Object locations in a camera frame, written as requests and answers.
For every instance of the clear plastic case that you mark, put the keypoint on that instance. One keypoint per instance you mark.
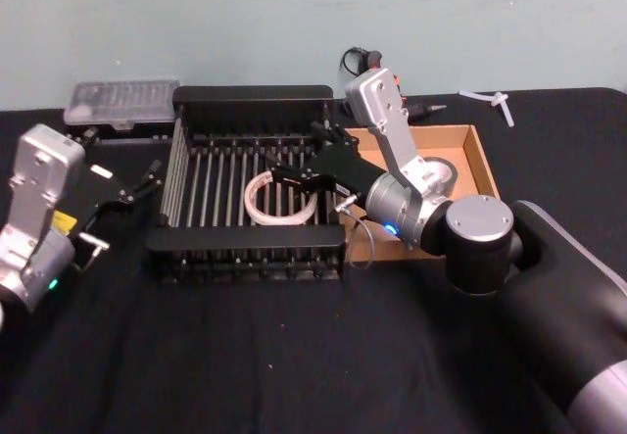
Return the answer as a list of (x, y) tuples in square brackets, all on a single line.
[(122, 98)]

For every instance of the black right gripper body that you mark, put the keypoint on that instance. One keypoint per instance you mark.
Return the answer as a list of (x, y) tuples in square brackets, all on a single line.
[(350, 172)]

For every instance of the black rack with steel bars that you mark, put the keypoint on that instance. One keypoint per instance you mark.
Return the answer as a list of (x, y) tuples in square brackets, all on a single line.
[(255, 93)]

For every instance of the small white three-armed plastic piece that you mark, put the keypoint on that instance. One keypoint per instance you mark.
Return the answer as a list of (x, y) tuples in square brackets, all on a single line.
[(499, 98)]

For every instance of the shallow brown cardboard tray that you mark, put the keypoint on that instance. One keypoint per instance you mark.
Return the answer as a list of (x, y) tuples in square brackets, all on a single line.
[(482, 159)]

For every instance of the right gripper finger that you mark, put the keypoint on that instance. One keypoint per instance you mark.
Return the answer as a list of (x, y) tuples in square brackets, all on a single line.
[(333, 135), (299, 177)]

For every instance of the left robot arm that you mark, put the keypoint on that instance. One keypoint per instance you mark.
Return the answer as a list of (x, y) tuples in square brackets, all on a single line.
[(39, 169)]

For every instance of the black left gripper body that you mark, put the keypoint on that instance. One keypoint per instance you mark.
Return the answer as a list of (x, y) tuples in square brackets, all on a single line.
[(93, 194)]

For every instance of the plain pale wall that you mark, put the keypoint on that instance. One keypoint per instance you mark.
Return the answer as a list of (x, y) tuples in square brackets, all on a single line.
[(245, 13)]

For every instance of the black table cloth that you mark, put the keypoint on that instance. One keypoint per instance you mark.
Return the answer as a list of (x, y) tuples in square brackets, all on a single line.
[(294, 355)]

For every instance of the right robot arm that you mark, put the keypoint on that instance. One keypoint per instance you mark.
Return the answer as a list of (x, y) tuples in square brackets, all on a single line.
[(480, 228)]

